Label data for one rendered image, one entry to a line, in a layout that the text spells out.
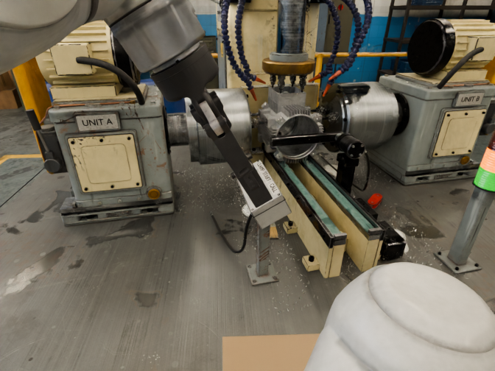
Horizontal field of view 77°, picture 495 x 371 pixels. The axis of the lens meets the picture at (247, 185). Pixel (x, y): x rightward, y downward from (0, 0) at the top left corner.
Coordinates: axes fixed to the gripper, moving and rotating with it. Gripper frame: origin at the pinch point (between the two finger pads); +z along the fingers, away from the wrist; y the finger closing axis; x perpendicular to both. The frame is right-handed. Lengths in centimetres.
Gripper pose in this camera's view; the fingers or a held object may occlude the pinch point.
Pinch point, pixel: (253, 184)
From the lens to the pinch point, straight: 46.9
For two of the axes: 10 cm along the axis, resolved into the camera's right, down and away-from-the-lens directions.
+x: -8.7, 5.0, 0.5
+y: -2.2, -4.7, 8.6
